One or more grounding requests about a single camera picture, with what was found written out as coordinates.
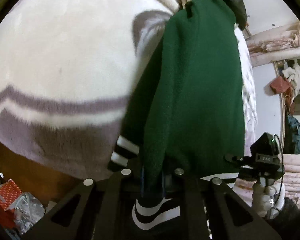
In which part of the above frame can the white purple rose blanket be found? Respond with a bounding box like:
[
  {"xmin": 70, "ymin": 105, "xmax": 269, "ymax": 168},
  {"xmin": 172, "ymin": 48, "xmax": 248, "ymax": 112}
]
[{"xmin": 0, "ymin": 0, "xmax": 258, "ymax": 181}]

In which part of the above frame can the crumpled silver plastic bag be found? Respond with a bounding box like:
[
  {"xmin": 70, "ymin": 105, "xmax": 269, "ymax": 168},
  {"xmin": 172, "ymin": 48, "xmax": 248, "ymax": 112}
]
[{"xmin": 14, "ymin": 192, "xmax": 45, "ymax": 235}]

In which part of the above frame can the red patterned gift box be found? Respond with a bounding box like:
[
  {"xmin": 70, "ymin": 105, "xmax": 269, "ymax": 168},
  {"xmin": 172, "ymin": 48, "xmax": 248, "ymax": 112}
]
[{"xmin": 0, "ymin": 179, "xmax": 23, "ymax": 229}]

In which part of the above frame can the pink floral folded bedding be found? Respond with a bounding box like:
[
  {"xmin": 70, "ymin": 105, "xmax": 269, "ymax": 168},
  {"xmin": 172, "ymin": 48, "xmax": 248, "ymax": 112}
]
[{"xmin": 235, "ymin": 22, "xmax": 300, "ymax": 208}]

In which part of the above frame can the green and white varsity jacket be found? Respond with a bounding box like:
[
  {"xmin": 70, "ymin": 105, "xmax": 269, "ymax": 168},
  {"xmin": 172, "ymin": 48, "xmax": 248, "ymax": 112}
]
[{"xmin": 109, "ymin": 0, "xmax": 247, "ymax": 232}]

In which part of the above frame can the white gloved right hand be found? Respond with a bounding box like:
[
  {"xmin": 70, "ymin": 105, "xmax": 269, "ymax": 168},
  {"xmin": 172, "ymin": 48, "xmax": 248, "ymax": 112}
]
[{"xmin": 252, "ymin": 181, "xmax": 285, "ymax": 219}]

